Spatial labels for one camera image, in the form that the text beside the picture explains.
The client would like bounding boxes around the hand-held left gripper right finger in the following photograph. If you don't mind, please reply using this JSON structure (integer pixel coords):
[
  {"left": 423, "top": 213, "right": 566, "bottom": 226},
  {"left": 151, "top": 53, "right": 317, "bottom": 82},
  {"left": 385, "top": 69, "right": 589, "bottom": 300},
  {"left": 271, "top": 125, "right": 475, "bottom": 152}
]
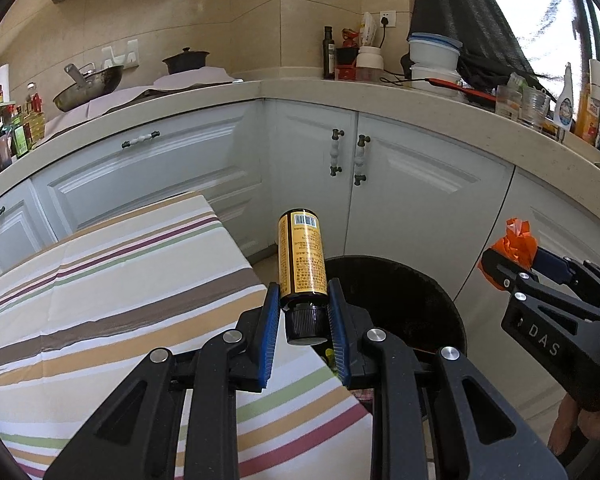
[{"left": 327, "top": 277, "right": 570, "bottom": 480}]

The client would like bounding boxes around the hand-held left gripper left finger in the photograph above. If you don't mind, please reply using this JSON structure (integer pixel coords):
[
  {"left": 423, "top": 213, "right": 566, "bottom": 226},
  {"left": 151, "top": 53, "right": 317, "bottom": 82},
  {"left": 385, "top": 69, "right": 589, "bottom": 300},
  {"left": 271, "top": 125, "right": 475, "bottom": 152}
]
[{"left": 45, "top": 282, "right": 281, "bottom": 480}]

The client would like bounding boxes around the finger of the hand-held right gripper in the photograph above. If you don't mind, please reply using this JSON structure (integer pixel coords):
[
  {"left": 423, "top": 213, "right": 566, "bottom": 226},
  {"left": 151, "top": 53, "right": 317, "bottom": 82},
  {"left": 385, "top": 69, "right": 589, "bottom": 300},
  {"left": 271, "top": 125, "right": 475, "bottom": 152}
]
[
  {"left": 480, "top": 248, "right": 542, "bottom": 296},
  {"left": 532, "top": 247, "right": 600, "bottom": 307}
]

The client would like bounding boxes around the small orange plastic bag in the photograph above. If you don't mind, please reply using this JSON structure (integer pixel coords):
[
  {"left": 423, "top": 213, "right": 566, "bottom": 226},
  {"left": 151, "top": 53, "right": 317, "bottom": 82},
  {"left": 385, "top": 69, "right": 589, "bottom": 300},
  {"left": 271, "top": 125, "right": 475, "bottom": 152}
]
[{"left": 489, "top": 216, "right": 539, "bottom": 269}]

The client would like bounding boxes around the black-lined waste bin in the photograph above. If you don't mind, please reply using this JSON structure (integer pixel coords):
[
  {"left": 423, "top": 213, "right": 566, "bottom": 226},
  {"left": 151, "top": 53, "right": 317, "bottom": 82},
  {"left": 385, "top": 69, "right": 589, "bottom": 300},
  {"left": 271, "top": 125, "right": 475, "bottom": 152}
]
[{"left": 324, "top": 255, "right": 469, "bottom": 480}]

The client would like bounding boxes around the yellow label bottle black cap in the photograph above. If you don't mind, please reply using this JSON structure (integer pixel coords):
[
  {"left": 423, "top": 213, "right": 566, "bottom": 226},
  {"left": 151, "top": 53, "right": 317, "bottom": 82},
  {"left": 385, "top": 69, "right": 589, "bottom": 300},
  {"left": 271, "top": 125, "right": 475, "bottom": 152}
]
[{"left": 278, "top": 208, "right": 329, "bottom": 346}]

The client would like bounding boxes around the person's right hand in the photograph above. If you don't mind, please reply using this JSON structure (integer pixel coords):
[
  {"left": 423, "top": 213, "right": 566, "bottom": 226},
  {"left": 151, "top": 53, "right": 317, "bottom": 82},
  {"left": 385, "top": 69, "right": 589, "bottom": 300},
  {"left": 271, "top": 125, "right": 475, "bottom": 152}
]
[{"left": 547, "top": 392, "right": 600, "bottom": 468}]

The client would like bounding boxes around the orange detergent bottle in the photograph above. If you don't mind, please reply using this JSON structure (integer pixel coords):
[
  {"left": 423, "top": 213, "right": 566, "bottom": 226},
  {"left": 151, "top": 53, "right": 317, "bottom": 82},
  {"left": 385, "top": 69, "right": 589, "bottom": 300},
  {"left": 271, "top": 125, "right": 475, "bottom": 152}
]
[{"left": 574, "top": 82, "right": 600, "bottom": 144}]

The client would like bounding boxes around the clear measuring cup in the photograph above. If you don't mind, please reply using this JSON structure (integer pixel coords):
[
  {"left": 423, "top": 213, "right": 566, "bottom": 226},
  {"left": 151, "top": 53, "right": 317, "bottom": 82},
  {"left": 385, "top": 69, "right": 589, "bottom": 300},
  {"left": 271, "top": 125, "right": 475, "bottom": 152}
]
[{"left": 519, "top": 84, "right": 551, "bottom": 134}]

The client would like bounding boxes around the white spray bottle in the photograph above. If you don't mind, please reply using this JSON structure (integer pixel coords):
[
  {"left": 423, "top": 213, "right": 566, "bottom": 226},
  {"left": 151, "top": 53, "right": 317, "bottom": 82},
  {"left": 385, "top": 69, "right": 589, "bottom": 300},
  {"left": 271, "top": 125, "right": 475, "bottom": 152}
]
[{"left": 553, "top": 62, "right": 576, "bottom": 131}]

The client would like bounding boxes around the clear drinking glass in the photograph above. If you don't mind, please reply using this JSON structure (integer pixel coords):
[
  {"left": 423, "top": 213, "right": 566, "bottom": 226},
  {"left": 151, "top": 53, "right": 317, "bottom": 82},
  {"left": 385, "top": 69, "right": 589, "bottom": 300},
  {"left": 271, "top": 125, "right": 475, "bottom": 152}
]
[{"left": 494, "top": 83, "right": 524, "bottom": 121}]

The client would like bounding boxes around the striped tablecloth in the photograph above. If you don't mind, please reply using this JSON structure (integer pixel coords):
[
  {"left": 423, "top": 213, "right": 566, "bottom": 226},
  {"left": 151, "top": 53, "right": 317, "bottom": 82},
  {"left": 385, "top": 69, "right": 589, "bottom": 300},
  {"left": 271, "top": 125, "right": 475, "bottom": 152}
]
[{"left": 0, "top": 191, "right": 374, "bottom": 480}]

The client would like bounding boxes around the red spatula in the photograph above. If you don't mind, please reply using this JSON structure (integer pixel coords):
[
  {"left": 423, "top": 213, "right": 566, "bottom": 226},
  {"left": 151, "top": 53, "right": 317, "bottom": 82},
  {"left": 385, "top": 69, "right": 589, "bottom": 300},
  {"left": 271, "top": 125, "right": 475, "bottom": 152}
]
[{"left": 427, "top": 77, "right": 497, "bottom": 106}]

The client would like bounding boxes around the white bowl blue lid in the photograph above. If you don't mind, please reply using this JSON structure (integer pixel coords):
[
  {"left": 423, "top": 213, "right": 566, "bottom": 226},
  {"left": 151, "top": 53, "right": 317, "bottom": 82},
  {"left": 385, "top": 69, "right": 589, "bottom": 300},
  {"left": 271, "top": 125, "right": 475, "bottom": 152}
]
[{"left": 407, "top": 33, "right": 464, "bottom": 72}]

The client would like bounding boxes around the white lidded jar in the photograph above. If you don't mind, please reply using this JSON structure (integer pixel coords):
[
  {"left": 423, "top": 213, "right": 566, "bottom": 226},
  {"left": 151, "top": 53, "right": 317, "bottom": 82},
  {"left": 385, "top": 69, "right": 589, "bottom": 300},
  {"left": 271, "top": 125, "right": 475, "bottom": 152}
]
[{"left": 354, "top": 45, "right": 385, "bottom": 84}]

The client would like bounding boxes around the black mesh cloth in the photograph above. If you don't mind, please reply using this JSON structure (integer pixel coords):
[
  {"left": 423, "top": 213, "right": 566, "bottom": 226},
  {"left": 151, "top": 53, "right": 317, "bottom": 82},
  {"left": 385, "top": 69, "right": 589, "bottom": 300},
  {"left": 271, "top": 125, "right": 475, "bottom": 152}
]
[{"left": 404, "top": 0, "right": 547, "bottom": 94}]

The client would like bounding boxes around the red figurine box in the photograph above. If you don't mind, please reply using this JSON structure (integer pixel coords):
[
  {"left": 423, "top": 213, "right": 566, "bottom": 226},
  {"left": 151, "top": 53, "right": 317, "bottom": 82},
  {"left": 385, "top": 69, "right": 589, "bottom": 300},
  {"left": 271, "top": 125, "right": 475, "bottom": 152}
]
[{"left": 335, "top": 28, "right": 359, "bottom": 81}]

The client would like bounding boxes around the white bag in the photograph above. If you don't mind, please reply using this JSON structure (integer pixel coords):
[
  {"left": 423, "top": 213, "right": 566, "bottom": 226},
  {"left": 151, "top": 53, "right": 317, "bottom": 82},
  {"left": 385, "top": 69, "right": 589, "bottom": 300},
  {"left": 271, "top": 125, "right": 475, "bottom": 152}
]
[{"left": 359, "top": 12, "right": 379, "bottom": 49}]

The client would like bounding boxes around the dark olive oil bottle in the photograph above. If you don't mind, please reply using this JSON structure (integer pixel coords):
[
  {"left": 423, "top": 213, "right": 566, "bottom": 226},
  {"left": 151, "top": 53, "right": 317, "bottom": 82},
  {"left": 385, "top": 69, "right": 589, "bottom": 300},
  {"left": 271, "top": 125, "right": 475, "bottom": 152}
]
[{"left": 322, "top": 25, "right": 336, "bottom": 80}]

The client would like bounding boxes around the pale stove cover cloth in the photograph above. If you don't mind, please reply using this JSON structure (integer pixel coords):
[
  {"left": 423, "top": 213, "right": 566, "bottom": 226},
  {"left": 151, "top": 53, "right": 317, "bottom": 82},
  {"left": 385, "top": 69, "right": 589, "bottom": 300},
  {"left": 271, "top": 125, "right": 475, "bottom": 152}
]
[{"left": 44, "top": 66, "right": 244, "bottom": 137}]

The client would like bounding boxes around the black lidded pot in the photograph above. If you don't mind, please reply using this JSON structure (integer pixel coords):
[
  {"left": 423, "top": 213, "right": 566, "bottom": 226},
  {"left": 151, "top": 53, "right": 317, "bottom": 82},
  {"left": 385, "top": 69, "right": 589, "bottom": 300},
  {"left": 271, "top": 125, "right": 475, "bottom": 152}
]
[{"left": 161, "top": 47, "right": 211, "bottom": 76}]

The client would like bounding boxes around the metal wok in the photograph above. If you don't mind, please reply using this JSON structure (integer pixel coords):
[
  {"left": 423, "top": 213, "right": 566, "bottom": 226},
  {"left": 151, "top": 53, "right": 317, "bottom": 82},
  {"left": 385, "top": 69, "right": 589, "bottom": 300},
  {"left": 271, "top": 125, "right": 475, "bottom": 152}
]
[{"left": 53, "top": 63, "right": 125, "bottom": 114}]

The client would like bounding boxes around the row of condiment bottles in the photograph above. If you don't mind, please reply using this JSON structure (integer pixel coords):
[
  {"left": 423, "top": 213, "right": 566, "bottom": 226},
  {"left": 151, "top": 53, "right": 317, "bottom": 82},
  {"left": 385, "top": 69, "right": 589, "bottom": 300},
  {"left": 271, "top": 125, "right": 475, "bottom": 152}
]
[{"left": 0, "top": 80, "right": 49, "bottom": 187}]

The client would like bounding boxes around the white door handle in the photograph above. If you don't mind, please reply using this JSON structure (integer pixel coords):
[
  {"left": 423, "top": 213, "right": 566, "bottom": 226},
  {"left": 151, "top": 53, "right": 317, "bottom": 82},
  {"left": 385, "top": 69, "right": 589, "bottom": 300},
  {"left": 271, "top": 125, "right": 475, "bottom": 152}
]
[
  {"left": 352, "top": 134, "right": 373, "bottom": 187},
  {"left": 328, "top": 128, "right": 345, "bottom": 177}
]

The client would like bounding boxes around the black cable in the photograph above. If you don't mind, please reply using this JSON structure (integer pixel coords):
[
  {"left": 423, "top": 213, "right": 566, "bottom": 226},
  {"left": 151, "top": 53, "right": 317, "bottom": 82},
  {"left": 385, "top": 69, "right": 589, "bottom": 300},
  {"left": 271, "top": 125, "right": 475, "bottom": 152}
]
[{"left": 379, "top": 27, "right": 417, "bottom": 87}]

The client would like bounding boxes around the long drawer handle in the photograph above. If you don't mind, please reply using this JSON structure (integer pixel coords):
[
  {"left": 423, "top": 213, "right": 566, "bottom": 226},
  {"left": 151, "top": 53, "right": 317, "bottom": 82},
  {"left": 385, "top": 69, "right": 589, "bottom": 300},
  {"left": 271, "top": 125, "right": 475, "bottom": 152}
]
[{"left": 120, "top": 131, "right": 160, "bottom": 150}]

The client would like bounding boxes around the white wall hook rack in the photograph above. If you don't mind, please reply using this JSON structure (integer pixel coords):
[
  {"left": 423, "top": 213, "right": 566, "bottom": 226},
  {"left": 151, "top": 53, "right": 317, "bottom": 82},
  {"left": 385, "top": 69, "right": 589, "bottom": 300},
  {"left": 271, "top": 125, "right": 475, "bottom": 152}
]
[{"left": 102, "top": 38, "right": 140, "bottom": 69}]

